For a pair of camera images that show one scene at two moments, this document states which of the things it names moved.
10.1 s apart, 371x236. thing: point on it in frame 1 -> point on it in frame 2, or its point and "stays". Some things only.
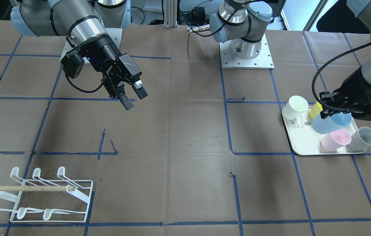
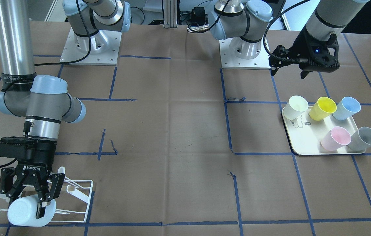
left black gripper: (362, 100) -> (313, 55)
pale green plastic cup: (296, 105) stays
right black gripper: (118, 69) -> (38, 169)
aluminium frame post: (170, 11) stays
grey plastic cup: (364, 137) stays
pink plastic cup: (337, 138) stays
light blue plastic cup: (327, 125) -> (22, 211)
